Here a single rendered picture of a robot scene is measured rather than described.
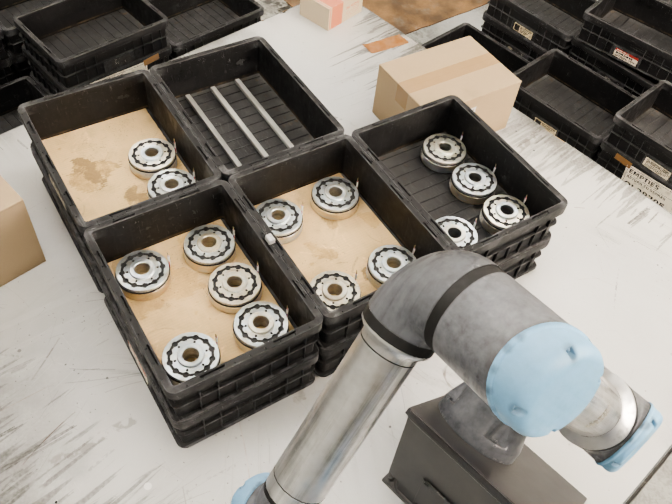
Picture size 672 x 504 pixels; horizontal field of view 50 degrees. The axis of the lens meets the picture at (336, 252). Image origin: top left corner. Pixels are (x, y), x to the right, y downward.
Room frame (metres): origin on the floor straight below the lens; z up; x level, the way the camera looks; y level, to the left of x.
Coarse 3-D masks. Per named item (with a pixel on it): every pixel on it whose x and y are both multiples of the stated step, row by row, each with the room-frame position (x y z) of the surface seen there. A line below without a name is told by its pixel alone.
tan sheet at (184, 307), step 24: (168, 240) 0.92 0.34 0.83; (168, 288) 0.80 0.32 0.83; (192, 288) 0.81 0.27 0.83; (264, 288) 0.83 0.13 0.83; (144, 312) 0.74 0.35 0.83; (168, 312) 0.74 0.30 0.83; (192, 312) 0.75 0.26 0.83; (216, 312) 0.76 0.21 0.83; (168, 336) 0.69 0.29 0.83; (192, 360) 0.65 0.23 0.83
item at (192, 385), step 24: (192, 192) 0.97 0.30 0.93; (120, 216) 0.88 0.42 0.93; (264, 240) 0.88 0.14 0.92; (120, 288) 0.72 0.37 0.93; (312, 312) 0.72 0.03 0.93; (144, 336) 0.63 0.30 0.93; (288, 336) 0.66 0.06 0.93; (240, 360) 0.60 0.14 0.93; (168, 384) 0.54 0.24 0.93; (192, 384) 0.55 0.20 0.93
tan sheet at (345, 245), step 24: (288, 192) 1.09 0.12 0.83; (312, 216) 1.03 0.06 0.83; (360, 216) 1.05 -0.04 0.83; (312, 240) 0.97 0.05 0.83; (336, 240) 0.98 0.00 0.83; (360, 240) 0.98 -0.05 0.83; (384, 240) 0.99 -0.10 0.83; (312, 264) 0.90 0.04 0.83; (336, 264) 0.91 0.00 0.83; (360, 264) 0.92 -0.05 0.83; (360, 288) 0.86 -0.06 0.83
